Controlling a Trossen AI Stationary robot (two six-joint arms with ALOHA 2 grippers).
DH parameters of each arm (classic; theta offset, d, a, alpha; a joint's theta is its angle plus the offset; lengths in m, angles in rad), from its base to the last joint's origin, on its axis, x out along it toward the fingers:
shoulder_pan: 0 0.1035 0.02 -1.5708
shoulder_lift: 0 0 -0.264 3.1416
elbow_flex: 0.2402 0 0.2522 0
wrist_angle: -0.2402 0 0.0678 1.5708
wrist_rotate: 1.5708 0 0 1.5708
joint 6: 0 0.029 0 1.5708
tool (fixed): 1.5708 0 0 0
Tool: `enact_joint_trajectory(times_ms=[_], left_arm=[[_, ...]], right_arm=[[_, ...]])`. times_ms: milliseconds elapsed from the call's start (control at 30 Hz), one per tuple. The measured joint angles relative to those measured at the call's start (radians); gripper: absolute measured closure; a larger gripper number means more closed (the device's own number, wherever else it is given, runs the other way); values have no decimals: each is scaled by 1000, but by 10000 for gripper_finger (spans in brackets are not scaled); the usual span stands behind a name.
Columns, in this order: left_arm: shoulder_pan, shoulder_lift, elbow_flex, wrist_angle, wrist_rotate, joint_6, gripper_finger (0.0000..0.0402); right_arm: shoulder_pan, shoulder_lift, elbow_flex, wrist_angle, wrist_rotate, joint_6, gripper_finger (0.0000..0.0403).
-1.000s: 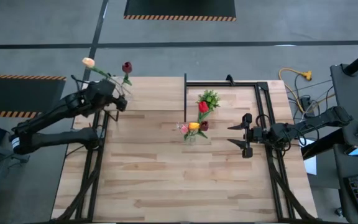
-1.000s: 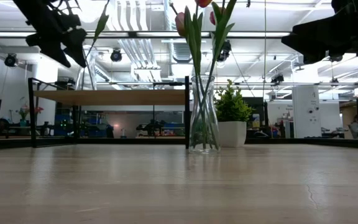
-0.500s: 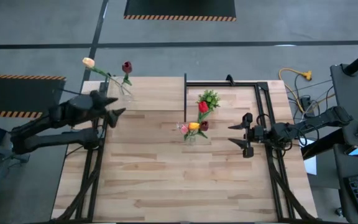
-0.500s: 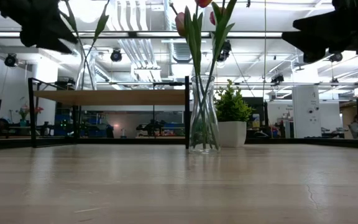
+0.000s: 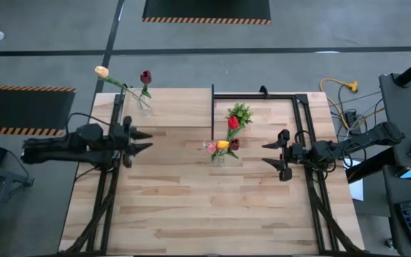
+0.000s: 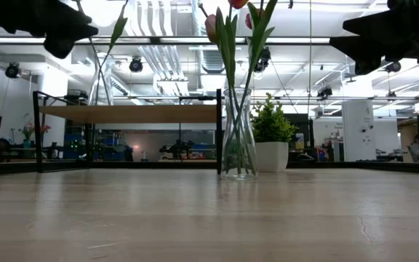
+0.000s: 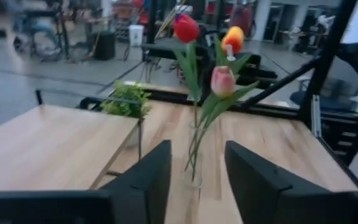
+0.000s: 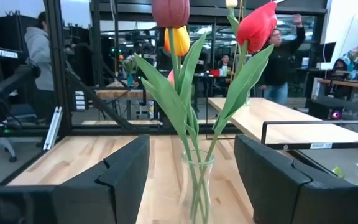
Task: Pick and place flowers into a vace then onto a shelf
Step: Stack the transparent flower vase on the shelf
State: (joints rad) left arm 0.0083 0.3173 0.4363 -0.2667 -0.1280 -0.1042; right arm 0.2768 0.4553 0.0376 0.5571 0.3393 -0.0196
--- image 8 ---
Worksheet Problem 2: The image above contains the person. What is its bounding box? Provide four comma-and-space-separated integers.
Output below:
24, 11, 57, 124
218, 54, 232, 77
331, 58, 350, 97
259, 14, 306, 106

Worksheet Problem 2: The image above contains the yellow and red artificial tulip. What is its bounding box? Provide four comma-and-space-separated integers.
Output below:
163, 26, 211, 224

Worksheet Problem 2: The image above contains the wooden shelf with black frame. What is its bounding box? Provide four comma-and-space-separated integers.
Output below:
205, 97, 358, 151

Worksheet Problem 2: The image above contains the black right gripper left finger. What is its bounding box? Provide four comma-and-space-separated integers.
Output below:
0, 134, 150, 224

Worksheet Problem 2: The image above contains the pink artificial tulip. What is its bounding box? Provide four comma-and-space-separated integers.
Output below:
167, 68, 176, 87

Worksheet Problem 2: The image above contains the wooden background table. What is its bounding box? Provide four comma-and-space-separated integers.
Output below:
317, 77, 358, 93
94, 88, 155, 101

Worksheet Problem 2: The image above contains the black aluminium rig frame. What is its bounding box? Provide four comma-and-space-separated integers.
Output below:
0, 0, 329, 187

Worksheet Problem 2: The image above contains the maroon artificial tulip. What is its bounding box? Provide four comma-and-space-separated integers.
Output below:
134, 0, 211, 224

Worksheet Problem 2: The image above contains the black computer monitor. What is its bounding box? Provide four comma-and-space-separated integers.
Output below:
319, 41, 337, 64

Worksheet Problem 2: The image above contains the silver aluminium bracket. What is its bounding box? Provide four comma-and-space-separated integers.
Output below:
42, 106, 63, 151

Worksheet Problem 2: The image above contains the black box with purple light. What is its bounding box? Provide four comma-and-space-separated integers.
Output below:
308, 98, 345, 121

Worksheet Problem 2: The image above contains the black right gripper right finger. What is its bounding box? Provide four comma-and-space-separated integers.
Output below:
234, 134, 358, 224

